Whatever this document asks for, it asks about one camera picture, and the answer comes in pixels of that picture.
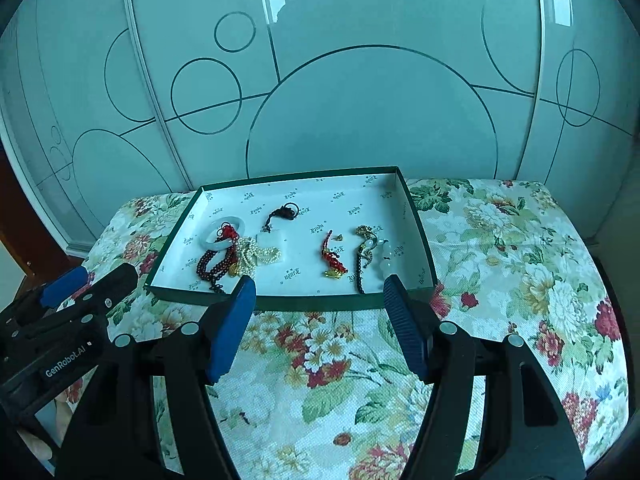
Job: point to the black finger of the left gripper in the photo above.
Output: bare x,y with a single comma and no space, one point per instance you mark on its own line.
96,303

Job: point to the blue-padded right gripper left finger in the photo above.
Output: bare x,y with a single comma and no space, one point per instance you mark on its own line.
223,325

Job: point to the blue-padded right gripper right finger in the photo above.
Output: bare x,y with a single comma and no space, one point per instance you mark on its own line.
414,322

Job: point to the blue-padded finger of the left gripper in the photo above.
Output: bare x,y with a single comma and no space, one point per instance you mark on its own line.
55,292

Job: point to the pearl gold brooch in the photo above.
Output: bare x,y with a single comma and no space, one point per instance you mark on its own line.
249,255

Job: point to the white jade bangle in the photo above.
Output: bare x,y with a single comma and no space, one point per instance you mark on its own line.
209,235

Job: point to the red knot gold charm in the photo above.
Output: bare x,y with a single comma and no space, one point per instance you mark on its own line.
227,237

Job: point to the red tassel cord charm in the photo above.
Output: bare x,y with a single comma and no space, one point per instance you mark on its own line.
335,269

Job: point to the black knotted cord pendant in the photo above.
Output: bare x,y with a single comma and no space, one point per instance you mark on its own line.
288,211

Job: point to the gold bead chain jewelry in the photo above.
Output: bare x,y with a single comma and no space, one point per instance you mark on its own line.
368,244

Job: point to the dark green jewelry box tray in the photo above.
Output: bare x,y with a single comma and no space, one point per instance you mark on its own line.
337,201

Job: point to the person left hand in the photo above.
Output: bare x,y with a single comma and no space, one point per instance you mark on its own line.
44,432

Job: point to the floral tablecloth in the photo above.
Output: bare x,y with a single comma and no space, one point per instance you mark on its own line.
328,394

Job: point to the glass sliding wardrobe doors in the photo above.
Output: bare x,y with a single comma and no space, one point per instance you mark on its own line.
107,100

